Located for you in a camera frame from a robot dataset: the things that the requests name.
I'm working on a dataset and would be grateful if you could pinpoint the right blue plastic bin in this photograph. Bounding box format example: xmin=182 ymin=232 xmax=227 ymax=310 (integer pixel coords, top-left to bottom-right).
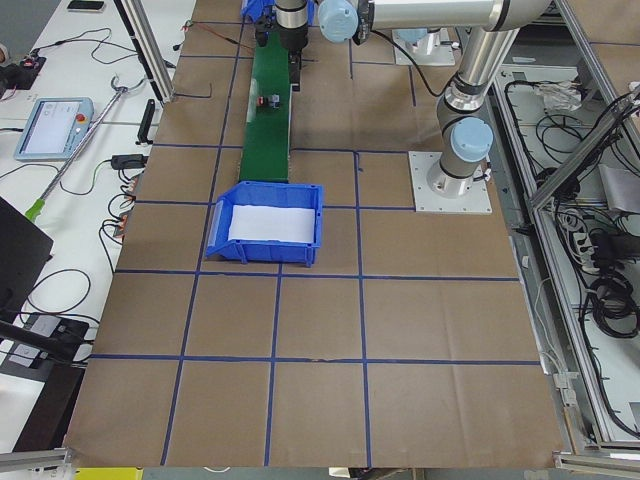
xmin=240 ymin=0 xmax=316 ymax=26

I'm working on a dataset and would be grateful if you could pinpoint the teach pendant tablet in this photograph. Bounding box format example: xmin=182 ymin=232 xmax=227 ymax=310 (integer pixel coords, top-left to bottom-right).
xmin=14 ymin=97 xmax=94 ymax=161

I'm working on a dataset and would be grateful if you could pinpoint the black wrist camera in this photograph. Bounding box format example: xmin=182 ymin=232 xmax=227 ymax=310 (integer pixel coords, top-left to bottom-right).
xmin=254 ymin=12 xmax=274 ymax=47

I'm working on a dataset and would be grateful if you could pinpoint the metal grabber tool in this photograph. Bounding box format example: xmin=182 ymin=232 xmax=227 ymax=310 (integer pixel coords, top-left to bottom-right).
xmin=24 ymin=74 xmax=151 ymax=224

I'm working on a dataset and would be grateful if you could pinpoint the white foam pad left bin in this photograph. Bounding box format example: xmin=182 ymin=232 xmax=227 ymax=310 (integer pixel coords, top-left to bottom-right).
xmin=228 ymin=205 xmax=315 ymax=243

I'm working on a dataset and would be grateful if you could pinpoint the green conveyor belt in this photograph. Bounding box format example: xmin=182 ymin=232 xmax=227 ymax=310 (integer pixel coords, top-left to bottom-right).
xmin=239 ymin=31 xmax=292 ymax=182

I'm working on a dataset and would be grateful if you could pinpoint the black power adapter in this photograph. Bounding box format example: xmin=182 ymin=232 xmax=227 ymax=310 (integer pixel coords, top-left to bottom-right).
xmin=110 ymin=154 xmax=148 ymax=170

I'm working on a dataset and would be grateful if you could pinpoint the blue plastic bin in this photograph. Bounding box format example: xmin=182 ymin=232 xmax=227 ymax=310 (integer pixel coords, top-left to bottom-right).
xmin=240 ymin=0 xmax=316 ymax=26
xmin=205 ymin=181 xmax=324 ymax=266

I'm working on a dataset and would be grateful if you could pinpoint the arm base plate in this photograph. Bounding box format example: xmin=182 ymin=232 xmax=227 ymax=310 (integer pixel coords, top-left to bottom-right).
xmin=408 ymin=151 xmax=492 ymax=215

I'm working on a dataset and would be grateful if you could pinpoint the left blue plastic bin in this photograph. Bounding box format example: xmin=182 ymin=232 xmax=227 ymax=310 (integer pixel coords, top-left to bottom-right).
xmin=205 ymin=181 xmax=324 ymax=266

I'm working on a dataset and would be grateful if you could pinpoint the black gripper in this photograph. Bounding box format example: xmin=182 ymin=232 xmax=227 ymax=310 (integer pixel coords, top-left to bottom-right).
xmin=278 ymin=25 xmax=308 ymax=92

